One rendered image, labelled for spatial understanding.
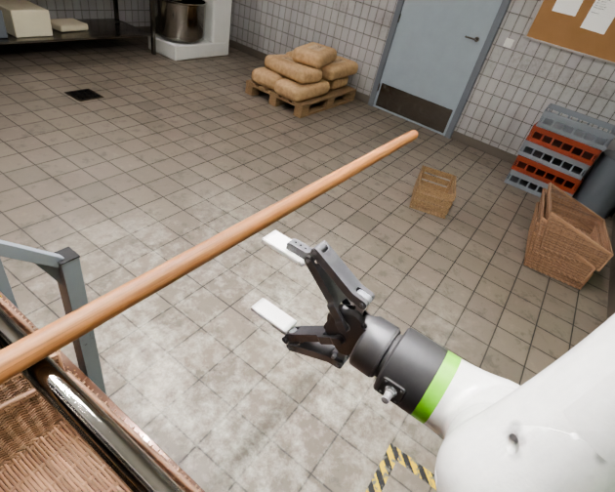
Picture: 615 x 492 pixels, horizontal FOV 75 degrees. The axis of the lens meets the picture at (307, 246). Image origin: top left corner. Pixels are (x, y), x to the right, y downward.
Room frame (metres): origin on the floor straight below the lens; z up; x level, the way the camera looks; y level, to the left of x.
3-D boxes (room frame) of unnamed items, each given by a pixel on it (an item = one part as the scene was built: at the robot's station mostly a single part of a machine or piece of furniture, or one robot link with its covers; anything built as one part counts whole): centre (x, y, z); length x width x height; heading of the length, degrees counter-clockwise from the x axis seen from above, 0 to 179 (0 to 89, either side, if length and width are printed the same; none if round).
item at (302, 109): (4.97, 0.51, 0.07); 1.20 x 0.80 x 0.14; 154
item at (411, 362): (0.33, -0.16, 1.19); 0.12 x 0.06 x 0.09; 153
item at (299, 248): (0.41, 0.00, 1.27); 0.05 x 0.01 x 0.03; 63
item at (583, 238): (2.69, -1.82, 0.32); 0.56 x 0.49 x 0.28; 162
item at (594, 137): (3.97, -2.13, 0.68); 0.60 x 0.40 x 0.15; 64
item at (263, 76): (4.79, 0.81, 0.22); 0.62 x 0.36 x 0.15; 159
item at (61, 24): (4.56, 3.17, 0.26); 0.34 x 0.26 x 0.07; 160
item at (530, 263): (2.70, -1.82, 0.14); 0.56 x 0.49 x 0.28; 160
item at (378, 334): (0.37, -0.09, 1.19); 0.09 x 0.07 x 0.08; 63
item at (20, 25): (4.13, 3.38, 0.35); 0.50 x 0.36 x 0.24; 65
